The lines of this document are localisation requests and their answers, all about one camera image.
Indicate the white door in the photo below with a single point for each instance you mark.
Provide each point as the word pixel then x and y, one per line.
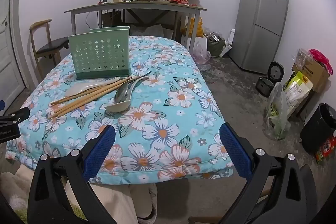
pixel 8 56

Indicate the grey sack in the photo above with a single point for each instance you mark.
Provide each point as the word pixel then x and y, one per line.
pixel 152 31

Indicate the person's white shoe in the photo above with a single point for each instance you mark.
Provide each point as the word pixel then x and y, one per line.
pixel 147 200

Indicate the silver refrigerator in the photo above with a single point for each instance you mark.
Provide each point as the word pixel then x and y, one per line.
pixel 260 24

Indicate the brown cardboard box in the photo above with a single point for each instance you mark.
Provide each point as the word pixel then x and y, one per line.
pixel 315 71

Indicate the black rice cooker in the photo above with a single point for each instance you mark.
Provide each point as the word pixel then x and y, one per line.
pixel 265 85

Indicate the fluffy cream green rug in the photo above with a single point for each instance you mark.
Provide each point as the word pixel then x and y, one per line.
pixel 10 187

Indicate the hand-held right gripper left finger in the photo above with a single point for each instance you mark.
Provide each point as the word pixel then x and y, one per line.
pixel 101 153

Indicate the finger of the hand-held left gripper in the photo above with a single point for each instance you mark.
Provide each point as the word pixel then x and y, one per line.
pixel 21 113
pixel 1 105

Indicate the white ceramic spoon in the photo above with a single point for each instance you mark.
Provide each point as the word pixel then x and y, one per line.
pixel 118 107
pixel 77 88

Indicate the blue floral blanket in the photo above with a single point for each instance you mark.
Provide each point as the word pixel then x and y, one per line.
pixel 162 108

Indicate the crumpled clear plastic bag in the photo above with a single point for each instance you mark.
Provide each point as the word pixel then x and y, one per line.
pixel 304 57

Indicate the black trash bin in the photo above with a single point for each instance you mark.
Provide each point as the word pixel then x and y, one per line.
pixel 317 129

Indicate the person's leg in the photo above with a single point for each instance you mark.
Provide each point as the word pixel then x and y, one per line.
pixel 110 203

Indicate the yellow plastic bag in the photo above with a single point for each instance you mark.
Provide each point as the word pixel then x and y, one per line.
pixel 195 27

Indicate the wooden chair dark seat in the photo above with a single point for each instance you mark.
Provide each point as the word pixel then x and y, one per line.
pixel 52 45

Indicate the green perforated utensil holder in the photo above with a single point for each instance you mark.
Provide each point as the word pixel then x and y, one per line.
pixel 99 56

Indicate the clear bag of greens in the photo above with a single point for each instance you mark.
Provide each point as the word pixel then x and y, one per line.
pixel 275 119

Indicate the metal spoon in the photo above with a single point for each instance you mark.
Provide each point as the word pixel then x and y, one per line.
pixel 123 94

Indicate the light wooden table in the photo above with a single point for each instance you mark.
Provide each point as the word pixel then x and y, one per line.
pixel 136 5

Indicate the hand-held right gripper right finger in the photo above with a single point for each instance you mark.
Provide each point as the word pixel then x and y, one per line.
pixel 235 150

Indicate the dark green bag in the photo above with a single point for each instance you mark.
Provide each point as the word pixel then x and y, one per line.
pixel 216 47

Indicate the pale pink plastic bag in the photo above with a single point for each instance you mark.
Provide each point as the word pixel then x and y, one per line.
pixel 202 53

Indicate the red snack packet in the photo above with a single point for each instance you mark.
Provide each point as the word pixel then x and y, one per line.
pixel 326 148

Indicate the brown carton under table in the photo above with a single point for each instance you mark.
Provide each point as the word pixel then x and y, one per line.
pixel 111 18

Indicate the yellow rice bag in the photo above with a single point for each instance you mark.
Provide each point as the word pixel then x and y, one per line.
pixel 296 90

